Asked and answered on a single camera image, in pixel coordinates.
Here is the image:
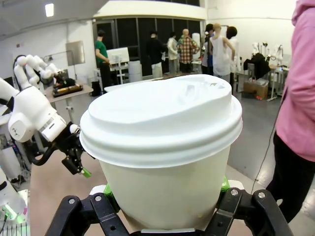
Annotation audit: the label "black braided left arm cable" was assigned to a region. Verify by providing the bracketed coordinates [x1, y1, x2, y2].
[31, 142, 62, 166]

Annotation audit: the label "black haired person white shirt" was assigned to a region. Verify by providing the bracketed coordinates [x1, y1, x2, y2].
[226, 26, 241, 93]

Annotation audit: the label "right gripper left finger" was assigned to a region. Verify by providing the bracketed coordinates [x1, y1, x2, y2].
[45, 183, 131, 236]

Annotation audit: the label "black trousers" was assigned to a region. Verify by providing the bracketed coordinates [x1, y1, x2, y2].
[266, 131, 315, 223]

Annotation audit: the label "black tray with items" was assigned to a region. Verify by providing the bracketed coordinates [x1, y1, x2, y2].
[52, 83, 84, 98]

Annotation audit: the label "wooden background table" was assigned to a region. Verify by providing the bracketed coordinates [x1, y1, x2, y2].
[45, 82, 95, 117]

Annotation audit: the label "person in blue top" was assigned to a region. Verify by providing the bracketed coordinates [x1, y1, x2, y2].
[201, 24, 214, 76]

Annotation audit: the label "grey wall panel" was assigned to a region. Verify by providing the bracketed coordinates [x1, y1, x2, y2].
[65, 40, 86, 67]

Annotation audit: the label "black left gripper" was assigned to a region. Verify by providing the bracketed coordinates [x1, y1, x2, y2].
[52, 122, 92, 179]

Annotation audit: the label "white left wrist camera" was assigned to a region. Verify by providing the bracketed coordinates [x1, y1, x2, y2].
[68, 123, 81, 135]

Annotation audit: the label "white computer monitor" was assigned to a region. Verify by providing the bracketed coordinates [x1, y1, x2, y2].
[106, 47, 130, 65]

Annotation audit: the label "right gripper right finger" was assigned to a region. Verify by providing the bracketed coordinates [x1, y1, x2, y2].
[204, 180, 295, 236]

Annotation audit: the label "person in black jacket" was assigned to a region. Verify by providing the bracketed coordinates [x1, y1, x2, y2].
[146, 30, 166, 79]

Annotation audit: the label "ceiling light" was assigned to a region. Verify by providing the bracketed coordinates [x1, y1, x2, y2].
[44, 3, 55, 18]

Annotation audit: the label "white base with green light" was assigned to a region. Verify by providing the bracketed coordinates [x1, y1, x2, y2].
[0, 169, 28, 222]

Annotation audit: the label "person in white jacket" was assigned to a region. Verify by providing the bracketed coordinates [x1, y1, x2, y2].
[167, 31, 181, 75]

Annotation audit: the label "brown cardboard box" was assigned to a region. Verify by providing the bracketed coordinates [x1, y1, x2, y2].
[243, 79, 269, 99]

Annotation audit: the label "white cylinder bin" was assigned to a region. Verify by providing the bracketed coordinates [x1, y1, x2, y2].
[128, 60, 144, 83]

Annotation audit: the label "person in green shirt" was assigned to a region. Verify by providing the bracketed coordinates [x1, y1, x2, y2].
[94, 29, 113, 95]

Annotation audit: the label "black backpack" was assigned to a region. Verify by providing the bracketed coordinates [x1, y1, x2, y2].
[91, 81, 102, 97]

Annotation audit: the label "white paper cup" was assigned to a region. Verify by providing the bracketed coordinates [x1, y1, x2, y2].
[99, 142, 232, 232]

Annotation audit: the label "black hanging cloth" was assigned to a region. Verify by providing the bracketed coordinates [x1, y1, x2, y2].
[243, 52, 271, 78]

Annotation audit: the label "white plastic cup lid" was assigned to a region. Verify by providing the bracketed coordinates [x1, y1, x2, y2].
[79, 74, 244, 170]

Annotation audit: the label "pink hoodie torso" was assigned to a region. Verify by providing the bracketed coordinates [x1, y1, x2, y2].
[275, 0, 315, 163]

